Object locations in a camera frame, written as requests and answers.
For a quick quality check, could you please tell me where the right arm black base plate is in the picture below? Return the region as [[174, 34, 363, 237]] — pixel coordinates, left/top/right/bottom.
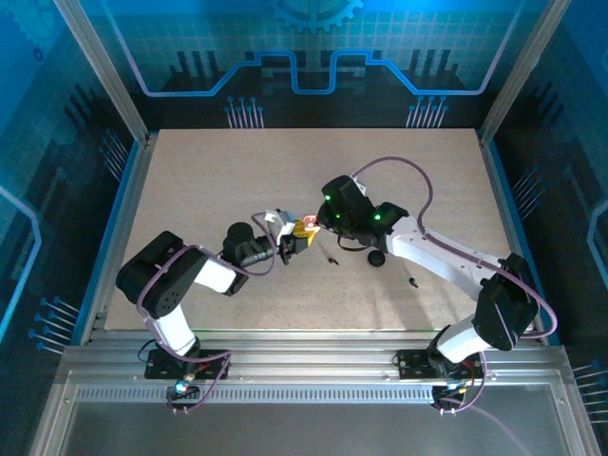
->
[[395, 349, 479, 381]]

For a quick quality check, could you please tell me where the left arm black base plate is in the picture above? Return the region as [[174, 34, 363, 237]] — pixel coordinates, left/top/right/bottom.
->
[[143, 349, 230, 381]]

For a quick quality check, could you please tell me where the aluminium frame post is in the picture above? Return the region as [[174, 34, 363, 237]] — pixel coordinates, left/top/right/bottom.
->
[[51, 0, 154, 146], [477, 0, 574, 146]]

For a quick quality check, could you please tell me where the aluminium slotted cross rail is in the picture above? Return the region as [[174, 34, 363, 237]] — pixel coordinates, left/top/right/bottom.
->
[[59, 327, 571, 405]]

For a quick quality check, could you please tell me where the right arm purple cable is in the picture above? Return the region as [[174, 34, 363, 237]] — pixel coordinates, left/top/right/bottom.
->
[[351, 156, 560, 456]]

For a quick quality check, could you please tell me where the aluminium side rail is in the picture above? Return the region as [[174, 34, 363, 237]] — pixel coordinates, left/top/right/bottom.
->
[[78, 132, 161, 346], [476, 130, 561, 346]]

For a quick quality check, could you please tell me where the thin black cable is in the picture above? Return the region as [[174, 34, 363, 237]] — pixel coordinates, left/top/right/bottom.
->
[[335, 235, 379, 254]]

